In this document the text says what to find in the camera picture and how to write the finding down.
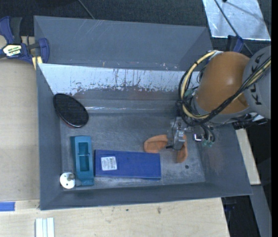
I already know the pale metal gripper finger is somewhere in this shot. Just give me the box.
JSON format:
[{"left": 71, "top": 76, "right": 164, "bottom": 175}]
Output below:
[
  {"left": 172, "top": 130, "right": 187, "bottom": 151},
  {"left": 169, "top": 117, "right": 182, "bottom": 140}
]

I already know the white round knob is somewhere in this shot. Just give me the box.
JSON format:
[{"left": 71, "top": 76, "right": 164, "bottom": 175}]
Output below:
[{"left": 59, "top": 172, "right": 76, "bottom": 190}]

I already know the orange curved soft toy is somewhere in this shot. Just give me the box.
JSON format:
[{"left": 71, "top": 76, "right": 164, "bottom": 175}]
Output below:
[{"left": 143, "top": 134, "right": 188, "bottom": 164}]

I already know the teal plastic box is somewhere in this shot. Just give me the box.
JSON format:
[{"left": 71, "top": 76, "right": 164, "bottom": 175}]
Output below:
[{"left": 69, "top": 135, "right": 95, "bottom": 187}]

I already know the grey metal bin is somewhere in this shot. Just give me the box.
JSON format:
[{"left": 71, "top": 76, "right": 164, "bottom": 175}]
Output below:
[{"left": 33, "top": 15, "right": 253, "bottom": 211}]

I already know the blue box with white label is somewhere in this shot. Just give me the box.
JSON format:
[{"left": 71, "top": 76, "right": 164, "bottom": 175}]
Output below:
[{"left": 93, "top": 149, "right": 162, "bottom": 181}]

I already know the black oval mesh brush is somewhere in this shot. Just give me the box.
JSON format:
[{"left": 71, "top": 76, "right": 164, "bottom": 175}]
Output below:
[{"left": 52, "top": 93, "right": 90, "bottom": 128}]

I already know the pale wood flat board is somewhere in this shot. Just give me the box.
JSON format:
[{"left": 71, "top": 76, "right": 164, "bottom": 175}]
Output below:
[{"left": 0, "top": 62, "right": 41, "bottom": 202}]

